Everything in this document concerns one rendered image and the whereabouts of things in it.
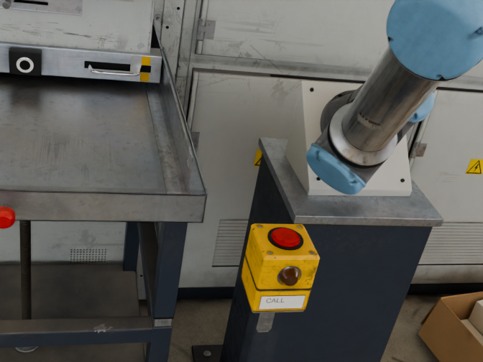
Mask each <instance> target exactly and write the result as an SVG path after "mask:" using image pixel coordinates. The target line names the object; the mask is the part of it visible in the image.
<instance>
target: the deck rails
mask: <svg viewBox="0 0 483 362"><path fill-rule="evenodd" d="M150 48H159V49H160V52H161V54H162V69H161V73H160V82H159V83H148V82H144V84H145V88H146V92H147V99H148V103H149V109H150V113H151V117H152V124H153V128H154V132H155V138H156V142H157V149H158V153H159V157H160V164H161V168H162V174H163V178H164V182H165V189H166V193H167V194H184V195H191V190H190V176H191V171H192V166H193V154H192V151H191V148H190V144H189V141H188V137H187V134H186V131H185V127H184V123H183V120H182V116H181V114H180V109H179V106H178V102H177V99H176V97H175V92H174V89H173V85H172V82H171V79H170V75H169V72H168V69H167V65H166V62H165V57H164V55H163V52H162V48H161V44H160V40H159V37H158V34H157V30H156V27H155V23H154V20H153V23H152V39H151V46H150ZM188 158H189V161H190V163H189V162H188Z"/></svg>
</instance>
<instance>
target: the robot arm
mask: <svg viewBox="0 0 483 362"><path fill-rule="evenodd" d="M386 33H387V41H388V45H389V46H388V47H387V49H386V50H385V52H384V54H383V55H382V56H381V58H380V60H379V62H378V63H377V64H376V66H375V68H374V70H373V71H372V72H371V74H370V76H369V77H368V78H367V81H366V82H365V83H364V84H363V85H361V86H360V87H359V88H357V89H356V90H348V91H344V92H342V93H340V94H338V95H336V96H334V97H333V98H332V99H331V100H330V101H329V102H328V103H327V104H326V105H325V107H324V109H323V111H322V114H321V122H320V125H321V133H322V135H320V136H319V138H318V139H317V140H316V141H315V142H314V143H312V144H311V147H310V149H309V150H308V151H307V153H306V159H307V162H308V164H309V166H310V168H311V169H312V170H313V171H314V173H315V174H316V175H317V176H318V177H319V178H320V179H321V180H323V181H324V182H325V183H326V184H327V185H329V186H330V187H332V188H333V189H335V190H337V191H339V192H342V193H343V194H346V195H356V194H357V193H358V192H359V191H360V190H361V189H362V188H363V187H366V184H367V183H368V181H369V180H370V179H371V177H372V176H373V174H374V173H375V172H376V171H377V170H378V169H379V168H380V167H381V166H382V164H383V163H384V162H385V161H386V160H387V159H388V157H389V156H390V155H391V154H392V153H393V151H394V149H395V147H396V146H397V144H398V143H399V142H400V141H401V139H402V138H403V137H404V136H405V135H406V133H407V132H408V131H409V129H410V128H411V127H412V126H413V125H414V124H415V123H417V122H420V121H422V120H423V119H424V118H425V117H426V116H427V115H428V114H429V113H430V112H431V110H432V108H433V104H434V93H433V92H434V90H435V89H436V88H437V87H438V86H439V84H440V83H441V82H446V81H450V80H454V79H456V78H458V77H460V76H462V75H463V74H464V73H466V72H468V71H469V70H471V69H472V68H473V67H474V66H475V65H477V64H478V63H479V62H481V61H482V60H483V0H395V2H394V4H393V5H392V7H391V9H390V11H389V14H388V16H387V23H386Z"/></svg>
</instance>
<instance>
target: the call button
mask: <svg viewBox="0 0 483 362"><path fill-rule="evenodd" d="M271 237H272V239H273V241H274V242H276V243H278V244H280V245H281V246H287V247H292V246H297V245H298V244H299V243H300V237H299V235H298V234H297V233H296V232H294V231H292V230H290V229H287V228H279V229H276V230H274V231H273V232H272V235H271Z"/></svg>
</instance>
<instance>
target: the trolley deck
mask: <svg viewBox="0 0 483 362"><path fill-rule="evenodd" d="M162 52H163V55H164V57H165V62H166V65H167V69H168V72H169V75H170V79H171V82H172V86H173V89H174V92H175V97H176V99H177V102H178V106H179V109H180V114H181V116H182V120H183V123H184V127H185V131H186V134H187V137H188V141H189V144H190V148H191V151H192V154H193V166H192V171H191V176H190V190H191V195H184V194H167V193H166V189H165V182H164V178H163V174H162V168H161V164H160V157H159V153H158V149H157V142H156V138H155V132H154V128H153V124H152V117H151V113H150V107H149V103H148V99H147V92H146V88H145V84H144V82H137V81H127V80H107V79H95V78H75V77H64V76H54V75H41V76H34V75H14V74H10V73H2V72H0V207H1V206H3V204H4V203H7V204H9V207H10V208H11V209H12V210H13V211H14V212H15V215H16V217H15V220H16V221H98V222H163V223H202V222H203V218H204V213H205V209H206V200H207V195H208V192H207V189H206V185H205V182H204V179H203V175H202V172H201V169H200V165H199V163H198V158H197V156H196V151H195V149H194V146H193V142H192V139H191V136H190V132H189V129H188V125H187V122H186V120H185V115H184V113H183V108H182V106H181V103H180V99H179V96H178V92H177V89H176V86H175V82H174V79H173V75H172V72H171V69H170V65H169V62H168V60H167V55H166V53H165V48H164V47H163V48H162Z"/></svg>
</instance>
